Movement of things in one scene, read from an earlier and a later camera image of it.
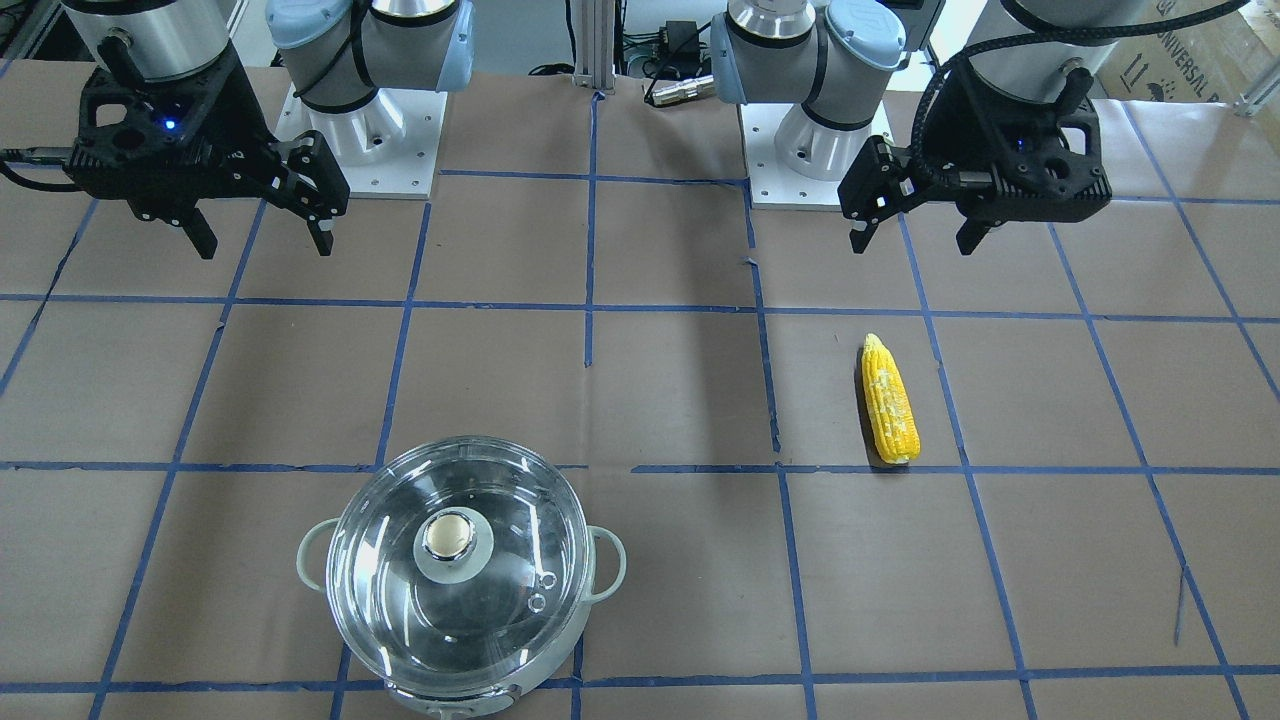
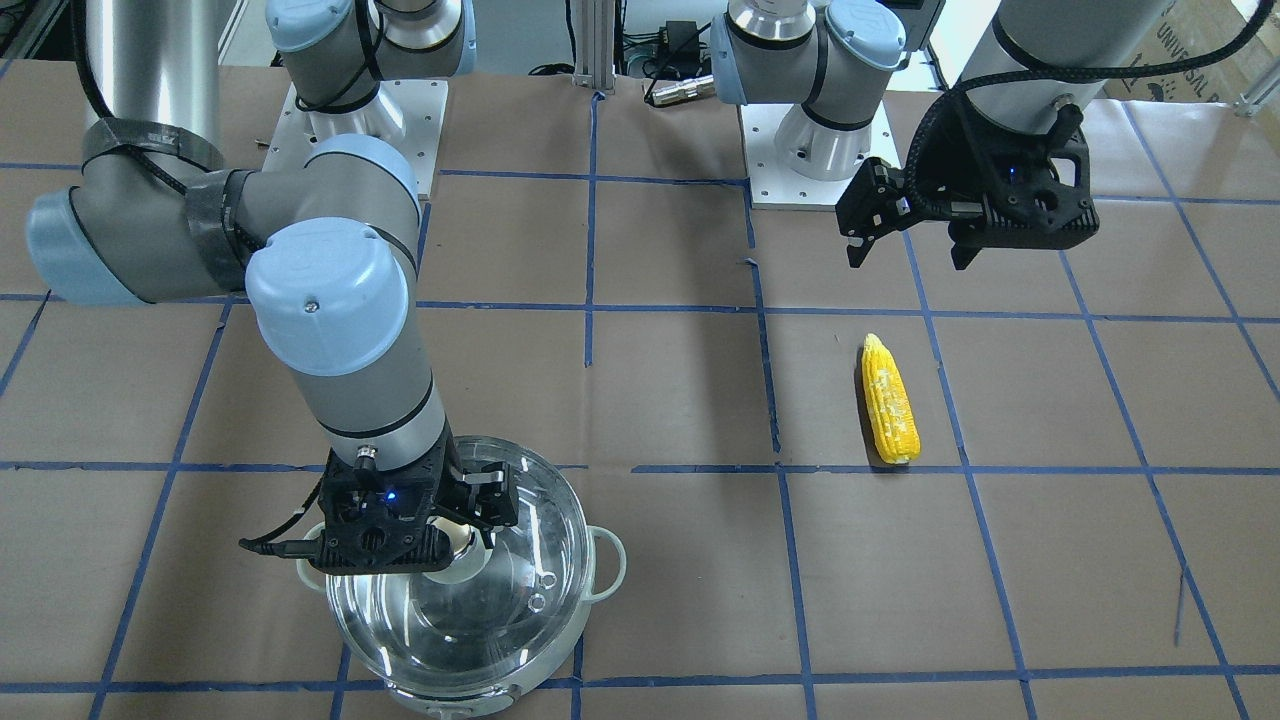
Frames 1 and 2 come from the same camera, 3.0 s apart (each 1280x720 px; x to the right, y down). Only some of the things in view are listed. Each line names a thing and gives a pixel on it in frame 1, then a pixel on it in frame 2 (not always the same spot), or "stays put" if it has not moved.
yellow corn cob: (890, 403) stays put
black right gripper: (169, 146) to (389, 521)
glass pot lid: (457, 565) stays put
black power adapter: (681, 39) stays put
